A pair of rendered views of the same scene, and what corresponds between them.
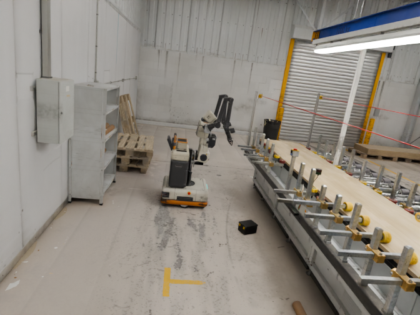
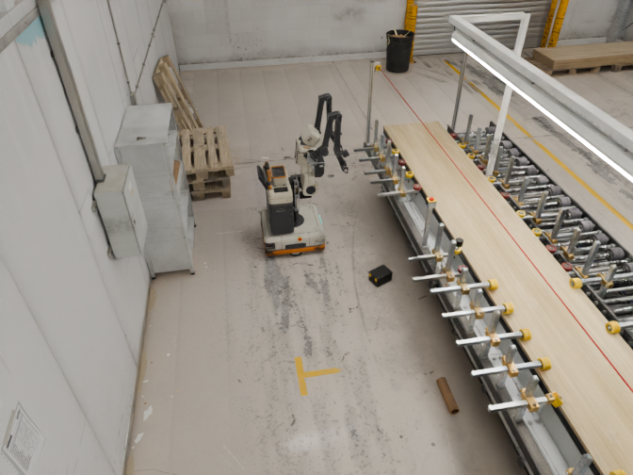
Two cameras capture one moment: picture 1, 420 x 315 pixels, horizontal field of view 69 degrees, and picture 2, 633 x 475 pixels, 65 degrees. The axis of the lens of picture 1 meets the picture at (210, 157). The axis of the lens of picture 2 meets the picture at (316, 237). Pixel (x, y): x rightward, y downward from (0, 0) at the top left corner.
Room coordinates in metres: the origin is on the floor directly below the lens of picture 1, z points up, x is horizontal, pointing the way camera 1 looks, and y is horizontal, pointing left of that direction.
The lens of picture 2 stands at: (-0.21, 0.19, 3.56)
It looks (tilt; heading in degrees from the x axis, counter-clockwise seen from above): 38 degrees down; 358
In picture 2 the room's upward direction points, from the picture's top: 1 degrees counter-clockwise
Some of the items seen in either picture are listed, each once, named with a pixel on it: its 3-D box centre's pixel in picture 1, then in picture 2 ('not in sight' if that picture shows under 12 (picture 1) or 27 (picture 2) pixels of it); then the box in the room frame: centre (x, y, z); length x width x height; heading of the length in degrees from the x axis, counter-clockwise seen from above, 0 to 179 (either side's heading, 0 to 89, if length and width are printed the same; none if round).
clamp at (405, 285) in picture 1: (402, 279); (528, 400); (1.48, -1.14, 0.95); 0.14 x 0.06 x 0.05; 7
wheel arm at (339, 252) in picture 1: (374, 254); (509, 368); (1.71, -1.09, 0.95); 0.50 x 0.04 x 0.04; 97
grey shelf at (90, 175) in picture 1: (95, 140); (161, 192); (4.18, 1.64, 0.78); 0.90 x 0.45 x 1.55; 7
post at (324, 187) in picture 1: (318, 210); (460, 291); (2.49, -1.00, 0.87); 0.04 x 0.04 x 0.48; 7
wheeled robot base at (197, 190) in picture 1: (184, 190); (291, 228); (4.31, 0.31, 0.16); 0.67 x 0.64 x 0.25; 97
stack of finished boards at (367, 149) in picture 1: (394, 152); (596, 54); (9.75, -5.88, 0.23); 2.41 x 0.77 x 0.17; 99
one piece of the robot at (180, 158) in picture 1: (181, 162); (282, 198); (4.29, 0.41, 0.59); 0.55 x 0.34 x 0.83; 7
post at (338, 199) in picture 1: (332, 222); (473, 313); (2.25, -1.04, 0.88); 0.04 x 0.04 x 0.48; 7
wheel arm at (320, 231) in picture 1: (352, 234); (491, 338); (1.96, -1.06, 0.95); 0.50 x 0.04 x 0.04; 97
